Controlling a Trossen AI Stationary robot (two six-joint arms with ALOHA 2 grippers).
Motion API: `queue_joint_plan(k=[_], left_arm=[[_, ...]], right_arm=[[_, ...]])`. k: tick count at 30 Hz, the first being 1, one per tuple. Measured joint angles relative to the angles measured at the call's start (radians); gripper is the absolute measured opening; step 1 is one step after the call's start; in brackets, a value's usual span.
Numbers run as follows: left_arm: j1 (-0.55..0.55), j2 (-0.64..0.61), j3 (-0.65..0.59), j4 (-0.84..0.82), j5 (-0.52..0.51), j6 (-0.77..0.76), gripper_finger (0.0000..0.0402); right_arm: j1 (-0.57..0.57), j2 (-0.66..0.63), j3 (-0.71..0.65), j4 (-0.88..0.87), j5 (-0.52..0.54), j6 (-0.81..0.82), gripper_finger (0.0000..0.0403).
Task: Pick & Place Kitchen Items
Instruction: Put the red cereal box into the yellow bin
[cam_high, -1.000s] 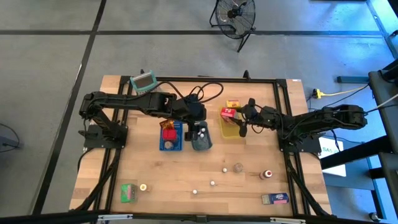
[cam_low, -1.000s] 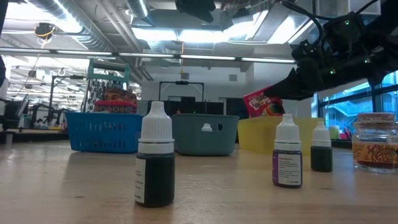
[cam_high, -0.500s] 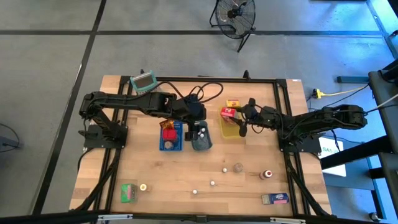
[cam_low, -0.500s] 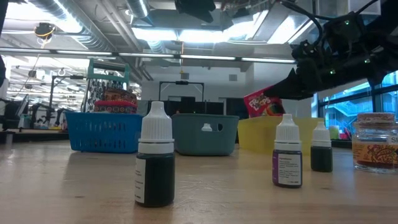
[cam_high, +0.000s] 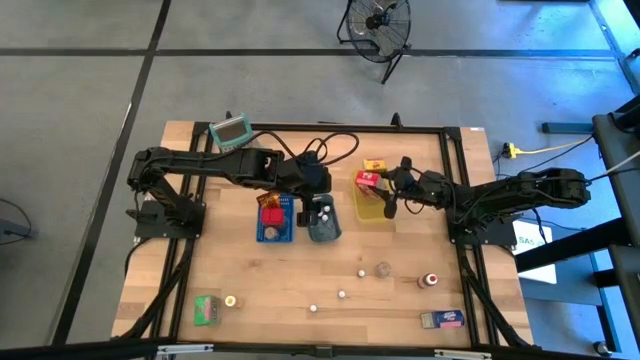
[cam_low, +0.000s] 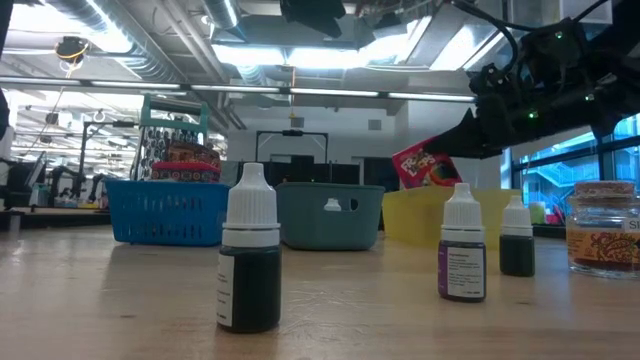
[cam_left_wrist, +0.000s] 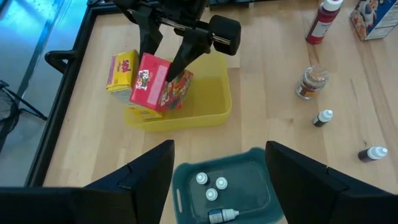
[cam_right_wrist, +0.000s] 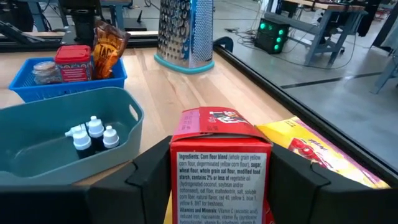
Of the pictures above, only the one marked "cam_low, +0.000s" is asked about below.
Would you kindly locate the black background equipment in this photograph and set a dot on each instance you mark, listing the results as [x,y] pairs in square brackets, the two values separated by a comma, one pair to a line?
[20,182]

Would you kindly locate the yellow plastic bin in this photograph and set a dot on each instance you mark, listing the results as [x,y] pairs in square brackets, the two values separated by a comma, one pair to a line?
[415,220]

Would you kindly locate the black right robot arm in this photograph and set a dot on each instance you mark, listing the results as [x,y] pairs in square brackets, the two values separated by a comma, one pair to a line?
[625,60]

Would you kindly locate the background wooden workbench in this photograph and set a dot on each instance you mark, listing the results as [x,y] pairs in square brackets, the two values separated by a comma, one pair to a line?
[50,212]

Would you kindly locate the purple-label dropper bottle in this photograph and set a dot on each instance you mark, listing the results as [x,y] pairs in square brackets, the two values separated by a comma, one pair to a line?
[462,270]

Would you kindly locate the dark green dropper bottle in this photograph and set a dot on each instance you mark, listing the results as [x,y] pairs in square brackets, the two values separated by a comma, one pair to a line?
[517,250]

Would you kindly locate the black liquid dropper bottle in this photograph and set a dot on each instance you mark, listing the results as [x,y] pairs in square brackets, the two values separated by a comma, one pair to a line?
[250,285]

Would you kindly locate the black metal arch stand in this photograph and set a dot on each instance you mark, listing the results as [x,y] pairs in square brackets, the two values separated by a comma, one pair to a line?
[292,133]

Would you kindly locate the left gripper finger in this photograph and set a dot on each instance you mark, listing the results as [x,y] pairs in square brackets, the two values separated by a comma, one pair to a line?
[312,12]

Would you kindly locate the green cup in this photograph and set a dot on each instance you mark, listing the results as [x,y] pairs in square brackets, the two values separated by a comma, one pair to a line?
[541,212]

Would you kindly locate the red Froot Loops cereal box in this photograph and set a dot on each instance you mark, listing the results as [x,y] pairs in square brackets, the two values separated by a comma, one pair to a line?
[417,170]

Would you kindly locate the blue slotted plastic basket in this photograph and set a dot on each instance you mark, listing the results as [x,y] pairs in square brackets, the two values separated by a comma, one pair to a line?
[165,215]

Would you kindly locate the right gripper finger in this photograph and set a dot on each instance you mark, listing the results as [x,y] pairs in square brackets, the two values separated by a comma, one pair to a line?
[467,137]

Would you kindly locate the black equipment row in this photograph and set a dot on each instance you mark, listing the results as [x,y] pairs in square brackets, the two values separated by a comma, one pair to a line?
[310,172]

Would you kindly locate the black background frame stand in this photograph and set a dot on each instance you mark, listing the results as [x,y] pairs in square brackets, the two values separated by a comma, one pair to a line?
[82,150]

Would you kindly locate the glass spice jar cork lid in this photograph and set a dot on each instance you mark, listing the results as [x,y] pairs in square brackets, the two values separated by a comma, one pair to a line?
[600,235]

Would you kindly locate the brown taco seasoning packet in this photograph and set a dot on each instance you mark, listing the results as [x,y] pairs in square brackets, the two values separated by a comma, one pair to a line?
[192,152]

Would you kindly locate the teal plastic bin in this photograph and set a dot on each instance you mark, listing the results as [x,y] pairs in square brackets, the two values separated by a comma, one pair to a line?
[310,225]

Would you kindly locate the black background robot arm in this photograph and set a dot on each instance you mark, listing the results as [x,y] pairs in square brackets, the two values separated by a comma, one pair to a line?
[65,180]

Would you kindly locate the long ceiling light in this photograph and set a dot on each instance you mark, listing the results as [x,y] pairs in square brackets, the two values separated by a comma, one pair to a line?
[340,93]

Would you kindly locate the large window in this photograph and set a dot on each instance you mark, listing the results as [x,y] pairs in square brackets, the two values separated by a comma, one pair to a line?
[555,175]

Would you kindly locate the blue-label dropper bottle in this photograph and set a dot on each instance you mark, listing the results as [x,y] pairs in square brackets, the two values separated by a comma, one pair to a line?
[332,205]

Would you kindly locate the square wall vent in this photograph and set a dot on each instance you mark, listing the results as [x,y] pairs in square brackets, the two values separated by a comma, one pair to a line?
[297,122]
[374,124]

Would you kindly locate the steel box grater teal trim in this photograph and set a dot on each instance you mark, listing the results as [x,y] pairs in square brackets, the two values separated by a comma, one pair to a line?
[155,140]

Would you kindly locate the red smoked paprika tin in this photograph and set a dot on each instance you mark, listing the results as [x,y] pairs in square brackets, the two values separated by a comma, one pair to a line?
[185,172]

